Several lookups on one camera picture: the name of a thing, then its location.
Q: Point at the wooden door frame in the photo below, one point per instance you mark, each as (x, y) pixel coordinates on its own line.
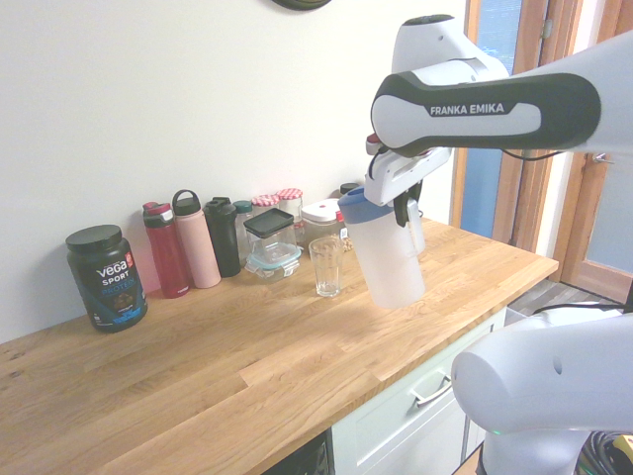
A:
(529, 39)

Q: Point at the jar white lid red dot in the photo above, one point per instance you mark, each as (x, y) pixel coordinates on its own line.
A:
(319, 218)

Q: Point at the yellow box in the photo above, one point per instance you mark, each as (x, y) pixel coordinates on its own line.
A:
(624, 446)

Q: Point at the red water bottle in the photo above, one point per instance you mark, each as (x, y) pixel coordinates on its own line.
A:
(165, 252)

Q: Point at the wooden door glass panel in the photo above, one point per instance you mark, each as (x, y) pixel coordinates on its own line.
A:
(576, 222)

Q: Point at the small red cap bottle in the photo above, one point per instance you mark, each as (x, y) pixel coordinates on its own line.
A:
(339, 215)

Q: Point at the black Vega protein tub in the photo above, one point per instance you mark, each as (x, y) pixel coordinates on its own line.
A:
(106, 277)

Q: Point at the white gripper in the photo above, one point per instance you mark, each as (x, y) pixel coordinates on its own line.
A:
(395, 178)

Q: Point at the jar red gingham lid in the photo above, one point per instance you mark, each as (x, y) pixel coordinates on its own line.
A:
(291, 198)
(264, 200)

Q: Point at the clear bottle teal lid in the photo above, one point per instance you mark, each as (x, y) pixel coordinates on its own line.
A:
(243, 218)

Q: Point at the clear container black lid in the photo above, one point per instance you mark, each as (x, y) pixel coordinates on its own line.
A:
(269, 232)

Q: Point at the black shaker bottle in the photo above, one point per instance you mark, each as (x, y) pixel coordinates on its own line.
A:
(222, 237)

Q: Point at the pink bottle black lid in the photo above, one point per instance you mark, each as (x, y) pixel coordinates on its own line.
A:
(198, 247)

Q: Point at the glass container teal clip lid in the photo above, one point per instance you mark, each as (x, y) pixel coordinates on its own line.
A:
(274, 264)

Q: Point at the clear drinking glass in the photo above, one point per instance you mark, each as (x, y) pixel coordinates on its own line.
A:
(326, 267)

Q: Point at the translucent water pitcher blue lid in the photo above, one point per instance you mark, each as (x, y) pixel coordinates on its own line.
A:
(390, 267)

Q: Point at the metal door hinge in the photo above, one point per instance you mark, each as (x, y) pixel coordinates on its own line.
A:
(548, 28)

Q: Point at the jar dark lid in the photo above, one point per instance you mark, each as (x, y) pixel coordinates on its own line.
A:
(348, 188)

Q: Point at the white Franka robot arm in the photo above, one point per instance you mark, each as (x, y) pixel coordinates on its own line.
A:
(559, 114)

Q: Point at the black appliance under counter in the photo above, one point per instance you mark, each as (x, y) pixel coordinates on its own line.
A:
(314, 457)

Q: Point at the black wall clock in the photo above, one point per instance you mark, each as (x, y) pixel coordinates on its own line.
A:
(302, 4)

